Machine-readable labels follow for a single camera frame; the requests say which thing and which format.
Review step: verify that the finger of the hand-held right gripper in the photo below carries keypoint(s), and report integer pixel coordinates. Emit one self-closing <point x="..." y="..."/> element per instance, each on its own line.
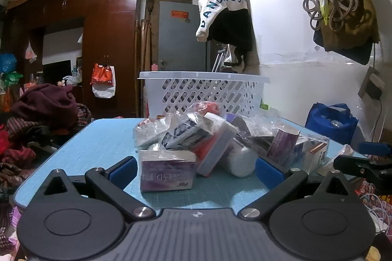
<point x="375" y="148"/>
<point x="361" y="169"/>

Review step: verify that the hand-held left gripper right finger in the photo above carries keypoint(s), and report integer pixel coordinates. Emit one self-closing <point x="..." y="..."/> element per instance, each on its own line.
<point x="269" y="172"/>

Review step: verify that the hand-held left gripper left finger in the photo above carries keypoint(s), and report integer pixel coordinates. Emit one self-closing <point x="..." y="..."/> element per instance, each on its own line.
<point x="125" y="172"/>

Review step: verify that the white plastic bottle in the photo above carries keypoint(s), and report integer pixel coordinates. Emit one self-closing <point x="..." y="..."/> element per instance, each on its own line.
<point x="242" y="160"/>

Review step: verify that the maroon box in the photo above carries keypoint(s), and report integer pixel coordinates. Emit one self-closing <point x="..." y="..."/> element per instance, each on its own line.
<point x="281" y="144"/>

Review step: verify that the dark packet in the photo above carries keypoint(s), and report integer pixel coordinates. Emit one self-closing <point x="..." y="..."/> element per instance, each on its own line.
<point x="257" y="141"/>

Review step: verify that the purple and white box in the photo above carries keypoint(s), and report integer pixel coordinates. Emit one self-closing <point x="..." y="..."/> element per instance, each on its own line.
<point x="168" y="175"/>

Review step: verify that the clear plastic bag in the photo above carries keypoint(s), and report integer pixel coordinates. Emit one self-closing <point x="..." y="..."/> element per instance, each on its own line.
<point x="147" y="132"/>

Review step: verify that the orange edged box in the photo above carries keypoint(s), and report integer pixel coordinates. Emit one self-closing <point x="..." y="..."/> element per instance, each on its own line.
<point x="318" y="153"/>

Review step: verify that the white box with red edge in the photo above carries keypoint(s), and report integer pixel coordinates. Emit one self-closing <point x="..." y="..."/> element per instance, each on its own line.
<point x="214" y="153"/>

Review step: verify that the blue white box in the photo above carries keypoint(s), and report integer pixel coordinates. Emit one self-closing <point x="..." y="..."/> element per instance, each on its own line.
<point x="183" y="132"/>

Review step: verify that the red item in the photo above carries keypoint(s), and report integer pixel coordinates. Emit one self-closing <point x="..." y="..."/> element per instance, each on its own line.
<point x="211" y="107"/>

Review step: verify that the white plastic lattice basket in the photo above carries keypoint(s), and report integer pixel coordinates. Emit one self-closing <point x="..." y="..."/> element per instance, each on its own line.
<point x="202" y="92"/>

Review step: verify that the printed cloth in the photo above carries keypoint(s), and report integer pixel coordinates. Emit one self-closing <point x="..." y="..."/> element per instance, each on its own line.
<point x="376" y="190"/>

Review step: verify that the blue cutting mat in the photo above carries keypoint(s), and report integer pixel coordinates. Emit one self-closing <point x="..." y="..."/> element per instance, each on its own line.
<point x="101" y="138"/>

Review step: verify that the blue fabric bag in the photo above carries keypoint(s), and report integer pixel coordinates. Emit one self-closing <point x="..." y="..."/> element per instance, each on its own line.
<point x="330" y="126"/>

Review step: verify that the green white small box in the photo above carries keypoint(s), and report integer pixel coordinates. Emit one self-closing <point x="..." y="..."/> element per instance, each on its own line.
<point x="265" y="104"/>

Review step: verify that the white plastic bag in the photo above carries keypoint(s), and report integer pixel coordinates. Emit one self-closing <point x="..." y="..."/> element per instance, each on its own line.
<point x="105" y="92"/>

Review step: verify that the red plastic bag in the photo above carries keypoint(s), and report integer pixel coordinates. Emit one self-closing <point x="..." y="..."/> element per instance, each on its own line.
<point x="101" y="74"/>

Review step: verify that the maroon cloth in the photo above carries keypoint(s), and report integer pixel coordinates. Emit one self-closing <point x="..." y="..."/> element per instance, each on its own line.
<point x="46" y="104"/>

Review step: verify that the pink door tag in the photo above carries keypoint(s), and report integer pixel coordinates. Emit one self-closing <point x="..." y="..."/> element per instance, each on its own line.
<point x="154" y="67"/>

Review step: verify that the pile of clothes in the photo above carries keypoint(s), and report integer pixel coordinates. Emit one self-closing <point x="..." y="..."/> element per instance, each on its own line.
<point x="18" y="150"/>

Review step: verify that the black screen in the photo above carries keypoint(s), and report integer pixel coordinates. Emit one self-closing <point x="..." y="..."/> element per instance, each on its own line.
<point x="56" y="72"/>

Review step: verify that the brown hanging bag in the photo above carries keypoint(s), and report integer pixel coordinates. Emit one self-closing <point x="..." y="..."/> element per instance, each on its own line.
<point x="358" y="28"/>

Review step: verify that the metal crutches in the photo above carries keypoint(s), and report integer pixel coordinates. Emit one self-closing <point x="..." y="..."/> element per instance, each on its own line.
<point x="220" y="60"/>

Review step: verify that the wooden boards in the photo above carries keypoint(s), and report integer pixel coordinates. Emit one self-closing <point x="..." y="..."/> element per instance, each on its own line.
<point x="148" y="34"/>

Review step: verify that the grey door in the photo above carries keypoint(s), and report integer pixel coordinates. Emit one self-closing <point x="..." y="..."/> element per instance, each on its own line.
<point x="180" y="40"/>

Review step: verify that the black hanging garment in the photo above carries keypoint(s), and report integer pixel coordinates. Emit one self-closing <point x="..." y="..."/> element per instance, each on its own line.
<point x="235" y="31"/>

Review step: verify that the brown wooden wardrobe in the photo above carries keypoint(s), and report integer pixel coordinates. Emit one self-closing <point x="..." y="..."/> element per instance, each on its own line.
<point x="107" y="28"/>

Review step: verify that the small pale hanging bag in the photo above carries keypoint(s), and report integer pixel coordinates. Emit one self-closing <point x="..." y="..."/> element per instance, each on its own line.
<point x="30" y="54"/>

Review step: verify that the blue plastic bag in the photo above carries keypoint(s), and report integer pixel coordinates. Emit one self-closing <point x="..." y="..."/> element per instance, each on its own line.
<point x="7" y="63"/>

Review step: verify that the wall power adapter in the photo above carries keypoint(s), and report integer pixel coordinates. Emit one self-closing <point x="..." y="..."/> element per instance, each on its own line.
<point x="372" y="85"/>

